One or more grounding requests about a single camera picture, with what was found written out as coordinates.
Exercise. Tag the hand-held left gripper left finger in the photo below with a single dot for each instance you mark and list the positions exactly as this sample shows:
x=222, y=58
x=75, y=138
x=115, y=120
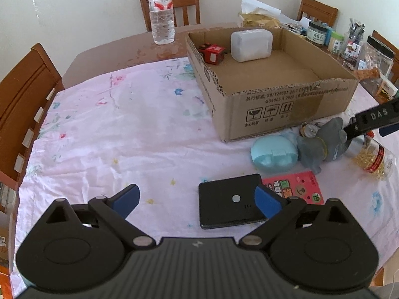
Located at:
x=127, y=197

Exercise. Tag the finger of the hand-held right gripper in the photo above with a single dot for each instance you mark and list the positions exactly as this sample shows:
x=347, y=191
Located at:
x=389, y=130
x=374, y=115

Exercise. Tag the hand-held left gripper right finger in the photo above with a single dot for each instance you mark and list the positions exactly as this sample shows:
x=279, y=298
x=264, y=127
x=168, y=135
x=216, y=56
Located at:
x=265, y=201

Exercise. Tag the red card box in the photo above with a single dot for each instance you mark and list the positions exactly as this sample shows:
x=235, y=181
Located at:
x=299, y=183

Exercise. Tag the black box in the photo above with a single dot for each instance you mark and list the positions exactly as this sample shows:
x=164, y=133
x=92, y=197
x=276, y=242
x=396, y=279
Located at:
x=224, y=211

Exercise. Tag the teal round case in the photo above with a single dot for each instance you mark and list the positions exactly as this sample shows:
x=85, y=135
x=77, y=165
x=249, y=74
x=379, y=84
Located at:
x=271, y=158

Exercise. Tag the grey elephant toy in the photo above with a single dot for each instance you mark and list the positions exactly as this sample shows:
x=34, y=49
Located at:
x=318, y=146

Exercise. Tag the correction tape dispenser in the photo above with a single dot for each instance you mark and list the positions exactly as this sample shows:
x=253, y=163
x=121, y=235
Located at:
x=309, y=129

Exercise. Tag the cardboard box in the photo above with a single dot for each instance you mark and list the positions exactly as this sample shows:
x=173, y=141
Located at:
x=265, y=106

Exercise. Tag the small white box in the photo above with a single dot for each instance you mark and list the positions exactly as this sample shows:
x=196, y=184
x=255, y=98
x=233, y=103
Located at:
x=388, y=86

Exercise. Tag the large clear jar black lid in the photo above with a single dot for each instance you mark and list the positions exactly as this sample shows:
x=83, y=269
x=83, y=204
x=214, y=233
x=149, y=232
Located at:
x=372, y=59

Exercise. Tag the pink floral tablecloth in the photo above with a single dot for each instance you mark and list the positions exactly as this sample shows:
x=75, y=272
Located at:
x=109, y=137

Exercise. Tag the clear cup of pens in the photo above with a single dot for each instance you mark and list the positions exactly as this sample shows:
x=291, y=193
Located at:
x=353, y=48

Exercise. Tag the wooden chair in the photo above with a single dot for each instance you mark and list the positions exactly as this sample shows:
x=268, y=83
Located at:
x=378, y=35
x=21, y=93
x=187, y=3
x=318, y=9

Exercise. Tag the green lid jar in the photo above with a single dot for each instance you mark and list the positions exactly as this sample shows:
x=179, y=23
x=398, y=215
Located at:
x=336, y=43

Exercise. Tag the dark lid glass jar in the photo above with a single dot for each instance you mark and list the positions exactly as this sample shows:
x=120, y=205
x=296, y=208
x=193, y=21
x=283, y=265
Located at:
x=317, y=35

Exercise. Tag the white plastic container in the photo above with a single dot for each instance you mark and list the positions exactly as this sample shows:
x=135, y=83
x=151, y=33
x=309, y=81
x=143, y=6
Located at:
x=251, y=45

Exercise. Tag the gold tissue box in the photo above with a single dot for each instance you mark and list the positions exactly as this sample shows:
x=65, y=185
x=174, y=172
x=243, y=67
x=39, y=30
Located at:
x=258, y=20

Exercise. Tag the red toy cube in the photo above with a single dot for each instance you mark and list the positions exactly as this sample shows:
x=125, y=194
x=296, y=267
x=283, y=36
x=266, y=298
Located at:
x=213, y=53

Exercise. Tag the clear water bottle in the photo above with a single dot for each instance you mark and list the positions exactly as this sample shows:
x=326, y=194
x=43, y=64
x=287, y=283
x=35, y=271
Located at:
x=160, y=21

